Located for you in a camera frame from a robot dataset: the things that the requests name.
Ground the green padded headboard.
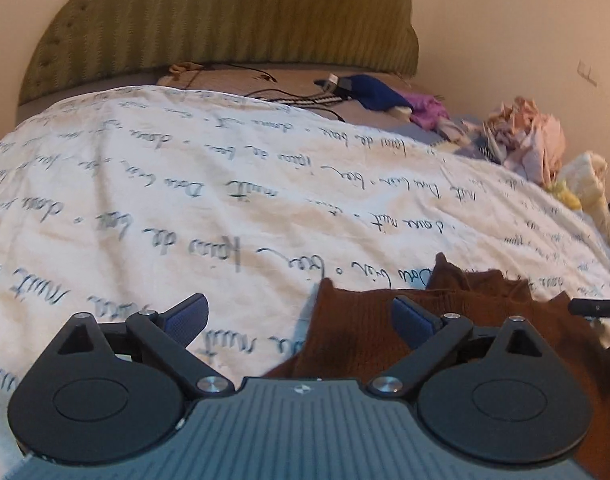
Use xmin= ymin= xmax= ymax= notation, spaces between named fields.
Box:
xmin=17 ymin=0 xmax=420 ymax=109

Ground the beige bed sheet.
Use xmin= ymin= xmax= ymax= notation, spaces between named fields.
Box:
xmin=157 ymin=62 xmax=416 ymax=127

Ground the black cable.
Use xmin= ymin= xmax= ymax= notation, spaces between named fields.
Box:
xmin=204 ymin=62 xmax=278 ymax=84

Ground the purple cloth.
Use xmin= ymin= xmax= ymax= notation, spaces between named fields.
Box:
xmin=409 ymin=94 xmax=454 ymax=132

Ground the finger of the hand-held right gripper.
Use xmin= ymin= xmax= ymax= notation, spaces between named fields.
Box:
xmin=570 ymin=298 xmax=610 ymax=319

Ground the striped braided cable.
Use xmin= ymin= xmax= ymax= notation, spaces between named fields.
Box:
xmin=246 ymin=87 xmax=350 ymax=122

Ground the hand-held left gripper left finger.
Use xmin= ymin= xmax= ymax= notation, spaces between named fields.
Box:
xmin=54 ymin=294 xmax=236 ymax=400

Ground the white script-printed blanket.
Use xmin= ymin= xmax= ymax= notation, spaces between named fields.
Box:
xmin=0 ymin=85 xmax=610 ymax=480

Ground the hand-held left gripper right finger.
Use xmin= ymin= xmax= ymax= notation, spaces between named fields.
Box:
xmin=367 ymin=296 xmax=542 ymax=401

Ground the pile of pink clothes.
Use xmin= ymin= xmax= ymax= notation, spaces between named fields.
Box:
xmin=479 ymin=96 xmax=568 ymax=184

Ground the brown knitted sweater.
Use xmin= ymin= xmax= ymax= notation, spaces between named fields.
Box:
xmin=262 ymin=252 xmax=610 ymax=463

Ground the cream crumpled cloth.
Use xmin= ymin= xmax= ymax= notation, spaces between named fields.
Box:
xmin=549 ymin=151 xmax=610 ymax=212

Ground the dark blue cloth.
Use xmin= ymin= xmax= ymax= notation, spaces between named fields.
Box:
xmin=337 ymin=75 xmax=416 ymax=112

